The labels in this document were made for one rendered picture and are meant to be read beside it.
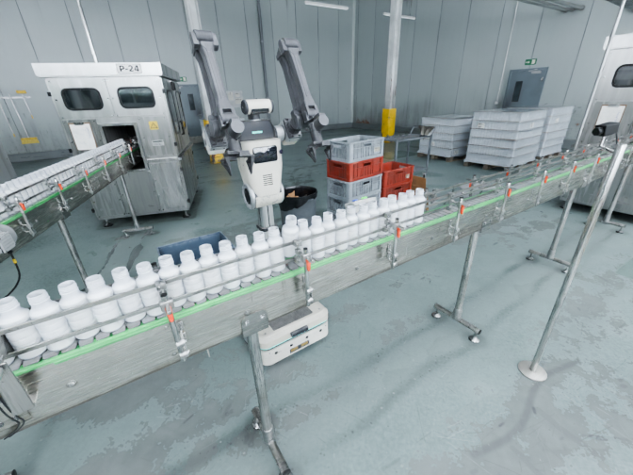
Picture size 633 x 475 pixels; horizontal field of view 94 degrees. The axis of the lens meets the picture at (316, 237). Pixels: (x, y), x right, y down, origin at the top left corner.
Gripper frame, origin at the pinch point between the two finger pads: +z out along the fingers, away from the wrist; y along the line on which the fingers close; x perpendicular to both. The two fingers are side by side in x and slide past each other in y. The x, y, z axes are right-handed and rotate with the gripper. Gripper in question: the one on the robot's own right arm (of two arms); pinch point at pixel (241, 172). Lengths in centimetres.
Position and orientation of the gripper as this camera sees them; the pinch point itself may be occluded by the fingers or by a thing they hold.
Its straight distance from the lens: 140.4
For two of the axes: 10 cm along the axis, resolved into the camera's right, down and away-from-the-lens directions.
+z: 2.3, 9.7, 0.1
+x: -5.4, 1.2, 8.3
